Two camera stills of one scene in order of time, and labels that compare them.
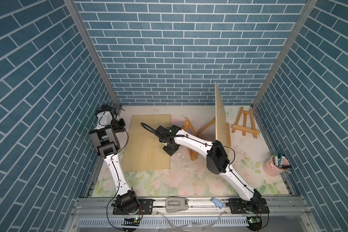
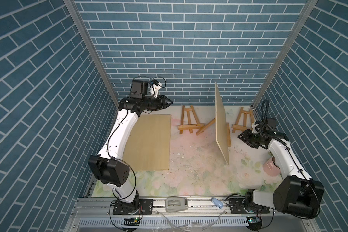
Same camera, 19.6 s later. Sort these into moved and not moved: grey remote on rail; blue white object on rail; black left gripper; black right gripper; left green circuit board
Moved: black right gripper; black left gripper
Not moved: blue white object on rail; grey remote on rail; left green circuit board
